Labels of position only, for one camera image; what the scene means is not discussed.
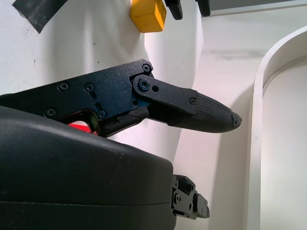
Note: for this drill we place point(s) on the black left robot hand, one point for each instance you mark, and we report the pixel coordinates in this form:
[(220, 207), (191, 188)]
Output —
[(176, 9)]

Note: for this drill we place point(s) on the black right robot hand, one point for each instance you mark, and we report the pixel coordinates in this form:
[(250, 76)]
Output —
[(72, 172)]

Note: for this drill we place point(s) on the yellow wooden cube block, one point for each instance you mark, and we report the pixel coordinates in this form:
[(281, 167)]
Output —
[(146, 20)]

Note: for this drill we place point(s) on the red wooden cube block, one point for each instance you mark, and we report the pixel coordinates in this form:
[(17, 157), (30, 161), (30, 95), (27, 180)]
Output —
[(79, 126)]

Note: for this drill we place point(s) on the white curved furniture piece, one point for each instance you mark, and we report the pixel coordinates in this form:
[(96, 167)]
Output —
[(257, 119)]

